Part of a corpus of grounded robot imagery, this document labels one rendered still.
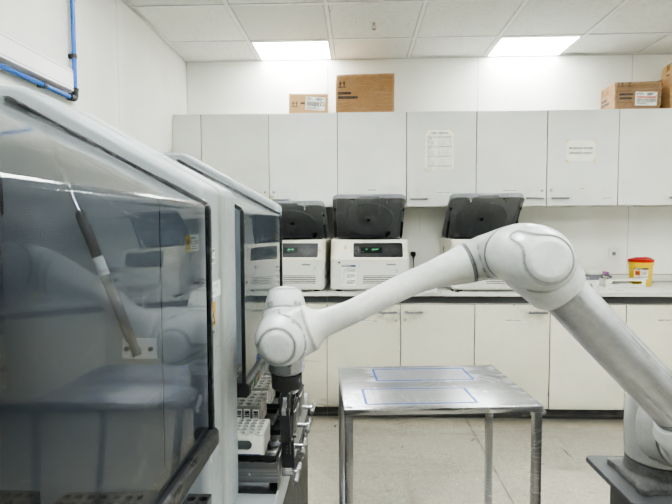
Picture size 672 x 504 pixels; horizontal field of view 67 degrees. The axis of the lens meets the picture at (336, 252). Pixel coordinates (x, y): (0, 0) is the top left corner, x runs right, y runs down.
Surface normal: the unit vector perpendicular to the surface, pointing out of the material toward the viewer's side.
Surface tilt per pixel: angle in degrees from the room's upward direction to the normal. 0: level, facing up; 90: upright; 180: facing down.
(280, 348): 93
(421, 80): 90
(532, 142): 90
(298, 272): 90
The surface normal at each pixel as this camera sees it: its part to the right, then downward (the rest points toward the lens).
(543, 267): -0.04, -0.03
